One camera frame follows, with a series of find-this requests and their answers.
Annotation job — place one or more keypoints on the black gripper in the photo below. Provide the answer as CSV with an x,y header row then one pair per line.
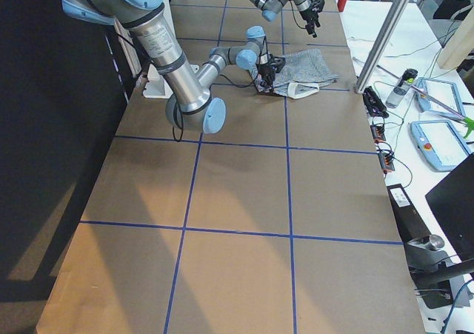
x,y
265,70
308,20

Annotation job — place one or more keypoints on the navy white striped polo shirt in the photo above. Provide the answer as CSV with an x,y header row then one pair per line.
x,y
304,73

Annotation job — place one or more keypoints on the orange black connector module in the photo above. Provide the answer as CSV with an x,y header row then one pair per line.
x,y
378,134

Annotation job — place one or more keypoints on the far blue teach pendant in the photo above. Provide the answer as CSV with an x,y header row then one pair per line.
x,y
444,91

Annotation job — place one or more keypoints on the blue teach pendant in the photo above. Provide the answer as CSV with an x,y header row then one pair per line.
x,y
444,91
439,142

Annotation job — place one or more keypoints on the wooden board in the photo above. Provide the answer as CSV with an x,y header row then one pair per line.
x,y
460,44

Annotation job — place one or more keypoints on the near blue teach pendant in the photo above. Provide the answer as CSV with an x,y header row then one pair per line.
x,y
439,142

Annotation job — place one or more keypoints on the black power strip box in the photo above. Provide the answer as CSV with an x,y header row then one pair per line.
x,y
409,222

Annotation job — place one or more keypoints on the black monitor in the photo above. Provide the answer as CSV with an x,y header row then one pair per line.
x,y
451,202

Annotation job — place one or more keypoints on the aluminium camera mast profile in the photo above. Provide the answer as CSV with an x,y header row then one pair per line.
x,y
394,14

